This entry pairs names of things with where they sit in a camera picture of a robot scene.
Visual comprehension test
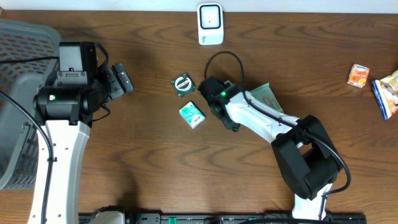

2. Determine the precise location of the yellow blue snack bag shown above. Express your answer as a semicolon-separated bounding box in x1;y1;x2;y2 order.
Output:
371;70;397;119

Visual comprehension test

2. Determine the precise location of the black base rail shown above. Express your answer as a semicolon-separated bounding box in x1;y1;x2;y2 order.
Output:
79;212;368;224

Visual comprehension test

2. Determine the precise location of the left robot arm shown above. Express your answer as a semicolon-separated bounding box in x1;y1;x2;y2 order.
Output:
29;42;134;223

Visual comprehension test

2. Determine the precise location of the white barcode scanner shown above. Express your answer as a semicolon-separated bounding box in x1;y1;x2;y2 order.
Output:
197;2;224;45

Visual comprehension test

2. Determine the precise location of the green white tissue pack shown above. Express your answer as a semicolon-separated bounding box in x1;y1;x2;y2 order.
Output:
179;101;205;129

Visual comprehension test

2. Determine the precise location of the teal candy pouch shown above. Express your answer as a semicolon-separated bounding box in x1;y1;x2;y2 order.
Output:
250;83;284;113

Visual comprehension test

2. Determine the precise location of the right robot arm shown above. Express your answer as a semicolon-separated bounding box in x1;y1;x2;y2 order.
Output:
198;77;344;220

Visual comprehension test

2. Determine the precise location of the grey plastic shopping basket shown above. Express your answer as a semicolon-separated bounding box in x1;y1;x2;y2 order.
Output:
1;19;61;190

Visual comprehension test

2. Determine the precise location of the dark green round-logo packet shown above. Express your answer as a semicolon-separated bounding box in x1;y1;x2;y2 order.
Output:
170;73;196;97

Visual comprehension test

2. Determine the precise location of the small orange white packet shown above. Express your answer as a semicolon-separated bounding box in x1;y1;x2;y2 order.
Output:
347;64;369;88

